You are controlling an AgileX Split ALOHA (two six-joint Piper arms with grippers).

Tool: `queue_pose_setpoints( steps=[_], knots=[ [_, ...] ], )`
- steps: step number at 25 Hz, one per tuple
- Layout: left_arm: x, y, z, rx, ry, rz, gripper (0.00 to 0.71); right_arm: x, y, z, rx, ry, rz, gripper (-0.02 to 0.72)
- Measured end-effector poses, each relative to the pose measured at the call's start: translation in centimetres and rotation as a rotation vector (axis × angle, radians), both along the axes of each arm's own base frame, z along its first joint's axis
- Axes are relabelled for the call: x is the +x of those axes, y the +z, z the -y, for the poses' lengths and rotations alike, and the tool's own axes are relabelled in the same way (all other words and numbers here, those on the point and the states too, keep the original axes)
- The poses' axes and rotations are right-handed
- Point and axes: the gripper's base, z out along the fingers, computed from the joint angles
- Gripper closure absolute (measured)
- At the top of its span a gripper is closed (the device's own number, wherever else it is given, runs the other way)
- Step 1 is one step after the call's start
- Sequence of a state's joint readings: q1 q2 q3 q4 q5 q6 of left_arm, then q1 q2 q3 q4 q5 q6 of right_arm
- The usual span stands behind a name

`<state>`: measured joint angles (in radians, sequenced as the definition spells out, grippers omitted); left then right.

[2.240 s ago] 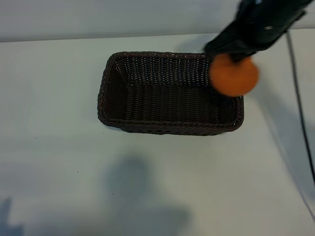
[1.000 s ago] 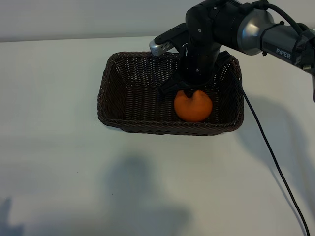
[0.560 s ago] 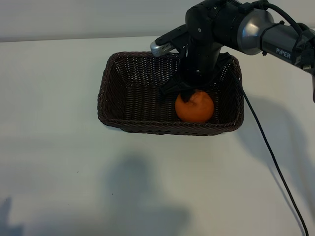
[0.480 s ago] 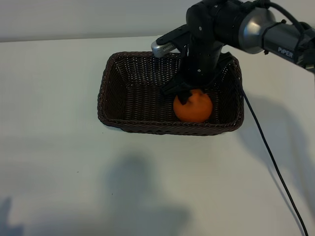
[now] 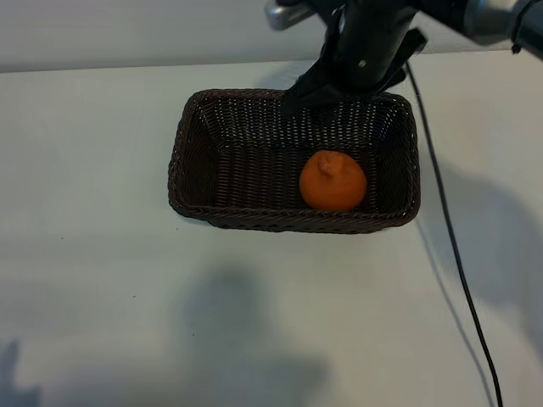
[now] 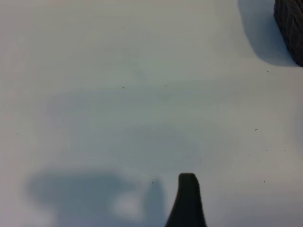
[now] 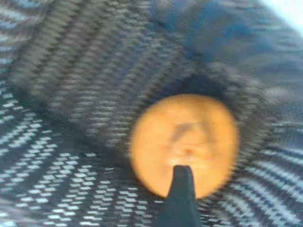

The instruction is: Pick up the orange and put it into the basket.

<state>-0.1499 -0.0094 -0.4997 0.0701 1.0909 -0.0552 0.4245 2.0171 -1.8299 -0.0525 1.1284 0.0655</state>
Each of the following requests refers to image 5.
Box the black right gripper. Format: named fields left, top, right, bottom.
left=283, top=0, right=428, bottom=120

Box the orange fruit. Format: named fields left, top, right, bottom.
left=299, top=150, right=368, bottom=212

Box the dark brown wicker basket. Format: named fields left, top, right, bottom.
left=167, top=87, right=422, bottom=234

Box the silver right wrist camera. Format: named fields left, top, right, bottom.
left=265, top=3, right=313, bottom=31

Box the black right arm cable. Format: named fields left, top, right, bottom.
left=405, top=61, right=505, bottom=407

